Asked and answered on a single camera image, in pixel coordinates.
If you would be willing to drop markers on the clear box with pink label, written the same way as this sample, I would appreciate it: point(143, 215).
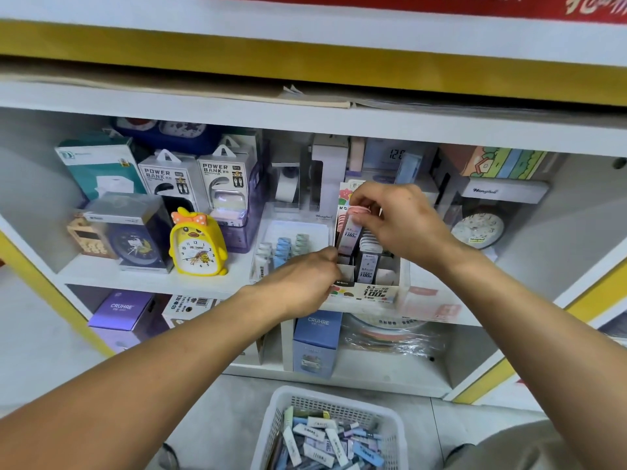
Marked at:
point(436, 298)

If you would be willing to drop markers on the white power bank box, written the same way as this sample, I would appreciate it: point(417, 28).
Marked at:
point(169, 178)
point(228, 181)

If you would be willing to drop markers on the white barcode box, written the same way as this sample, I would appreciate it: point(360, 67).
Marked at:
point(188, 308)

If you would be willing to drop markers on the teal and white product box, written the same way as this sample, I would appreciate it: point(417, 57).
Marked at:
point(100, 166)

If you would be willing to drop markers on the white plastic basket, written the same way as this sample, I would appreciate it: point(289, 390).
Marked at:
point(274, 425)

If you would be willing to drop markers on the person's left hand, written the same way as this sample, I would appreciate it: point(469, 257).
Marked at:
point(294, 288)

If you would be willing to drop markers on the blue product box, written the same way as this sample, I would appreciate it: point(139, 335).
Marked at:
point(316, 342)

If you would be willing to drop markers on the tall white product box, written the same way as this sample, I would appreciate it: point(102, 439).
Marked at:
point(328, 176)

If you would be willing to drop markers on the colourful cartoon print box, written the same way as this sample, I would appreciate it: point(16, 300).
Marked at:
point(494, 162)

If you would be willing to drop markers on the person's right hand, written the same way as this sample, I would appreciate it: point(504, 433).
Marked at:
point(411, 225)

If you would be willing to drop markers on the person's left forearm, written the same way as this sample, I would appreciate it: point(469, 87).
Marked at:
point(147, 381)

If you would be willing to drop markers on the flat cardboard sheets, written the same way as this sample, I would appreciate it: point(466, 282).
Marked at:
point(318, 96)

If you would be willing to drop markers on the dark blue alarm clock box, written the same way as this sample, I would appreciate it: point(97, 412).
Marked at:
point(166, 134)

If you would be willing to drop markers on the purple product box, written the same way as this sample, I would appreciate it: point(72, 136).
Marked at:
point(122, 310)

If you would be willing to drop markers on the white pencil lead display box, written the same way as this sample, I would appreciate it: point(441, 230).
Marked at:
point(365, 291)

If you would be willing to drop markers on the plastic wrapped tape rolls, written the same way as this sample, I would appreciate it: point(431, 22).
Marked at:
point(392, 337)

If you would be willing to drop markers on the white shelf unit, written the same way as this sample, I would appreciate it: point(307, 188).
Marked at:
point(539, 230)

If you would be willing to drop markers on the red banner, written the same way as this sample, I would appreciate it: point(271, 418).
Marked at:
point(490, 2)

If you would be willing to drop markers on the person's grey trouser leg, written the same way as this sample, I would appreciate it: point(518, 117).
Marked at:
point(514, 447)

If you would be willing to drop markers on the brown wooden desk calendar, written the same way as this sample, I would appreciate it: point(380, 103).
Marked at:
point(88, 237)

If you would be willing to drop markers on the pile of pencil lead cases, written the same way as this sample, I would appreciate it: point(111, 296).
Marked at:
point(328, 443)

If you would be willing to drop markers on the person's left fingers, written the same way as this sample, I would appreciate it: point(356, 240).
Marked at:
point(329, 276)

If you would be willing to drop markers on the clear tray of correction tapes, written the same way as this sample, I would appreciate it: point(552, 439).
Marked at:
point(289, 244)

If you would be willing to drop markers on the boxed white round alarm clock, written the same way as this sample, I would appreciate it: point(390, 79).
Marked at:
point(485, 225)

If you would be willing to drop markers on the person's dark shoe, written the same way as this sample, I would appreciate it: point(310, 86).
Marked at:
point(169, 459)

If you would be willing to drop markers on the boxed dark blue alarm clock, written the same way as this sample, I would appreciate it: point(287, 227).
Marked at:
point(132, 234)

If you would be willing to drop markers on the pale blue digital clock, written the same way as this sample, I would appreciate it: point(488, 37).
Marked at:
point(389, 159)

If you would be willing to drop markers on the purple translucent storage bin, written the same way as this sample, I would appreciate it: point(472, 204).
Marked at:
point(245, 237)

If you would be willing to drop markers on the pink capped pencil lead case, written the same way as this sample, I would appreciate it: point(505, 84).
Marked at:
point(348, 235)

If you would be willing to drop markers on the person's right forearm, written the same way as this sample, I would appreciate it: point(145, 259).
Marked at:
point(529, 327)

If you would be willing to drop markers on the row of pencil lead cases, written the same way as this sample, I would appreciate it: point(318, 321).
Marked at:
point(370, 261)

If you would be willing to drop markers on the person's right thumb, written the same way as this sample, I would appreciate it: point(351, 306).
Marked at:
point(372, 221)

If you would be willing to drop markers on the yellow duck alarm clock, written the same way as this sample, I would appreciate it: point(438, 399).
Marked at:
point(197, 247)

